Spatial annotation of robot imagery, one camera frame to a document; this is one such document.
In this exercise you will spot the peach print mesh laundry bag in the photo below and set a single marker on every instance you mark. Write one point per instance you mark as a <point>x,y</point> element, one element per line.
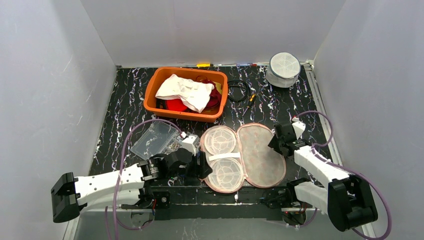
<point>242,155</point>

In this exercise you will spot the orange black screwdriver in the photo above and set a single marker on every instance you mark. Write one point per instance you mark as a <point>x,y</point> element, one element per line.
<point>251,102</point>

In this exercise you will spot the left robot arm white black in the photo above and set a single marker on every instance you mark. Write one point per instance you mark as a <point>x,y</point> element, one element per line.
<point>72,195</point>

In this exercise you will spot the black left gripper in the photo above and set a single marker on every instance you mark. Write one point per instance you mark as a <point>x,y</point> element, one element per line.
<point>201,166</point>

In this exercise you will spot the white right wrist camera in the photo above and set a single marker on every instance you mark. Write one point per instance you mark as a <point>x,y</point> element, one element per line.
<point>298,126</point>

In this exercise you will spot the bright red bra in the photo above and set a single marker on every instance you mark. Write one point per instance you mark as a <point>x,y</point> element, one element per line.
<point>175,105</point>

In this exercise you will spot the yellow marker at wall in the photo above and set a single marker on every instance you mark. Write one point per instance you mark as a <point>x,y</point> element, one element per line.
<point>204,65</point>

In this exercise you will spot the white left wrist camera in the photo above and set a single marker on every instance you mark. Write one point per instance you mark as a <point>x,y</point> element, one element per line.
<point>190,142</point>

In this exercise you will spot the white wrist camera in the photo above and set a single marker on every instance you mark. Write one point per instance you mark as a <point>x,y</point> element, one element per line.
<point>190,142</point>
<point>298,126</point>

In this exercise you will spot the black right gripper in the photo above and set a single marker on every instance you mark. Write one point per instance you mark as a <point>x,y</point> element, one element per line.
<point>279,139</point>

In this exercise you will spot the orange plastic basin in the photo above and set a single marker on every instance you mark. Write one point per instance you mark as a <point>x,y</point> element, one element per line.
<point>207,115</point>

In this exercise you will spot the clear plastic screw organizer box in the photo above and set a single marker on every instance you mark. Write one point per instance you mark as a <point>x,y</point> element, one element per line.
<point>159,138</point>

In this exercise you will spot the white bra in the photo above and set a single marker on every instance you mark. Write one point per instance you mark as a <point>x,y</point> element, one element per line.
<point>195,95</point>

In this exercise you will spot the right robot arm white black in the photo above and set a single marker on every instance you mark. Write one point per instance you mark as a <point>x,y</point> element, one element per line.
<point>345,197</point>

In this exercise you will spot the dark red bra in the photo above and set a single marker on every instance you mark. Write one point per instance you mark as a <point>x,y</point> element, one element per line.
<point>215,96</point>

